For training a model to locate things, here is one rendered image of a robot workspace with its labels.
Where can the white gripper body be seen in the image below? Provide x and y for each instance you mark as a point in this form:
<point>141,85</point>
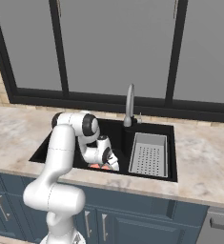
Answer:
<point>113,162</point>

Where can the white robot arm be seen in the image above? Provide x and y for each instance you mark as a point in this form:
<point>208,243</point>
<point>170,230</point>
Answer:
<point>61,152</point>

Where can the orange bar soap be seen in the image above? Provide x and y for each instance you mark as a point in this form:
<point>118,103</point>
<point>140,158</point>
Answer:
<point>95,166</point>

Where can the black kitchen sink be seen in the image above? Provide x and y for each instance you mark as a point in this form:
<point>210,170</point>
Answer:
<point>116,127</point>

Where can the grey sink tap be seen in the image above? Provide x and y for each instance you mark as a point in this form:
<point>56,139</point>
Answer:
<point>129,98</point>

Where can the blue cabinet door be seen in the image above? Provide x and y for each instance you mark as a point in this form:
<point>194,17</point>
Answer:
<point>11,216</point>
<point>142,230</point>
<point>80,228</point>

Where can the grey perforated drain basket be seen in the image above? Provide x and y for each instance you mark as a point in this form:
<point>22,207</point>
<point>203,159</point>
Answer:
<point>149,155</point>

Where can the blue false drawer front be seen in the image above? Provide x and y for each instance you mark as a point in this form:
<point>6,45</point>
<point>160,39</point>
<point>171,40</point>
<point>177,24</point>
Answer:
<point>129,200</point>

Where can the black framed window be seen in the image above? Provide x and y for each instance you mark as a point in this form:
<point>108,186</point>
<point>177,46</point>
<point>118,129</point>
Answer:
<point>116,100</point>

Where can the grey dishwasher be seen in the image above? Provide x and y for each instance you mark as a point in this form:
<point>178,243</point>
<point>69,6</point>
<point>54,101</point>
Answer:
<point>216,236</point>

